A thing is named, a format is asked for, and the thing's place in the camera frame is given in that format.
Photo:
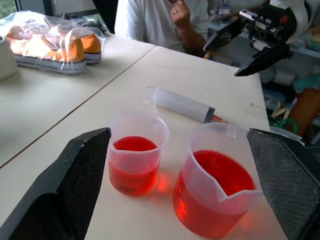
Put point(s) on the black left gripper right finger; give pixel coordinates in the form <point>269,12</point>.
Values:
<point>287,175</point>

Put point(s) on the orange sneakers in plastic bag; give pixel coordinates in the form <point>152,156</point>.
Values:
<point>30,27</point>

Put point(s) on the brown cylindrical roll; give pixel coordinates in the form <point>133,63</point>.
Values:
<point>306,110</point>

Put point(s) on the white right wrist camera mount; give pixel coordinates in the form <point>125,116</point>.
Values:
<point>300,17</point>

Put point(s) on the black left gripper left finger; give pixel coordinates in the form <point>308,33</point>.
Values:
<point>62,185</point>

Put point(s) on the white rounded ceramic vessel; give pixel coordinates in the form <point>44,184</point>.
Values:
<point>5,60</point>

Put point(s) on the person's hand with ring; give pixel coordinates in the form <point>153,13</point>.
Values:
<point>180,15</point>

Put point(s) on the small beaker with red liquid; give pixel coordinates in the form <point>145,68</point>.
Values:
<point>136,165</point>

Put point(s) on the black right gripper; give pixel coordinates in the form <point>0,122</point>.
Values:
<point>272,22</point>

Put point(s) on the clear plastic syringe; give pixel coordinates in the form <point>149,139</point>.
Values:
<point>180,102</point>

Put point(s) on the person in white shirt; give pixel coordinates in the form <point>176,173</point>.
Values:
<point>147,22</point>

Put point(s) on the large beaker with red liquid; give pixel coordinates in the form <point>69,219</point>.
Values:
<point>212,200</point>

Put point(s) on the orange canvas sneaker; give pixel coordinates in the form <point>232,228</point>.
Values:
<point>47,50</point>
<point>92,47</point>

